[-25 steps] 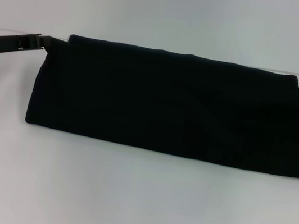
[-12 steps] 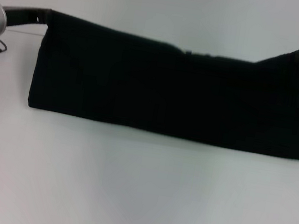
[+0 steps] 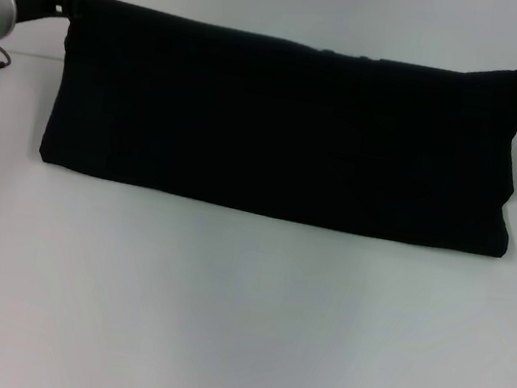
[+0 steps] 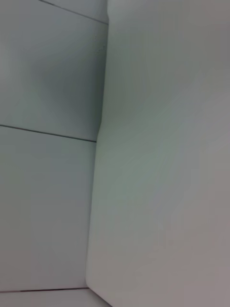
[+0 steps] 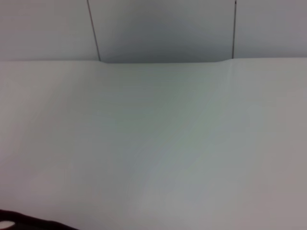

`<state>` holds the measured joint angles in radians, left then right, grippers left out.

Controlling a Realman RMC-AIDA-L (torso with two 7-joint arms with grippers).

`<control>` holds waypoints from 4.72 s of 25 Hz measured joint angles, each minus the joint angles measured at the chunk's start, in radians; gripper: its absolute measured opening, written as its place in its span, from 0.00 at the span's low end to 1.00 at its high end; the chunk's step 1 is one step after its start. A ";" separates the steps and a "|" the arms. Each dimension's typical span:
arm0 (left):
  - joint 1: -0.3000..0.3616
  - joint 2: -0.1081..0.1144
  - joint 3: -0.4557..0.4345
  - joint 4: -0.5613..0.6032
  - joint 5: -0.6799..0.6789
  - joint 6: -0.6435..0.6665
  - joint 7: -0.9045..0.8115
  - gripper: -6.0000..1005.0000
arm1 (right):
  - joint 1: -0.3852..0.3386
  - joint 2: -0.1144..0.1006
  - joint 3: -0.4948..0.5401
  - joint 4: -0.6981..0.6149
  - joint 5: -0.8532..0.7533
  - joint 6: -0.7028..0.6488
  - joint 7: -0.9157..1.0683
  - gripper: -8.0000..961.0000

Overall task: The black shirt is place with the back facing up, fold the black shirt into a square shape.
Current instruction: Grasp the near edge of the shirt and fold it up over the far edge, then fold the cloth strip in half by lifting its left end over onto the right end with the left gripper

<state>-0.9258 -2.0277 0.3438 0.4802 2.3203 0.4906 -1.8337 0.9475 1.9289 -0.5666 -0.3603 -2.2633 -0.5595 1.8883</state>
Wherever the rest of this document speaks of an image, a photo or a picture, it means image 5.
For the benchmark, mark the black shirt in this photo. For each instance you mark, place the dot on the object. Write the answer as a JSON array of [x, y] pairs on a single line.
[[36, 221]]

